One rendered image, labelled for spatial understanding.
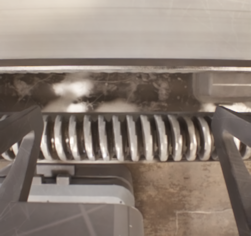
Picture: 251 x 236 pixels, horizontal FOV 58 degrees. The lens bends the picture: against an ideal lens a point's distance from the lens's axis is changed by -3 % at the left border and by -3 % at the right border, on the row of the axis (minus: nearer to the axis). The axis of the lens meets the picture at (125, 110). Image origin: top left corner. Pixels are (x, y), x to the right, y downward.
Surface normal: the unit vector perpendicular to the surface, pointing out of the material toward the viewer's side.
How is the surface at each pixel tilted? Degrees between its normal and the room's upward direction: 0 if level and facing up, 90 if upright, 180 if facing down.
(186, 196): 0
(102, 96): 0
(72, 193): 45
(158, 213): 0
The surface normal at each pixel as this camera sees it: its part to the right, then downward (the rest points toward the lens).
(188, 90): 0.02, 0.10
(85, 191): 0.01, -0.63
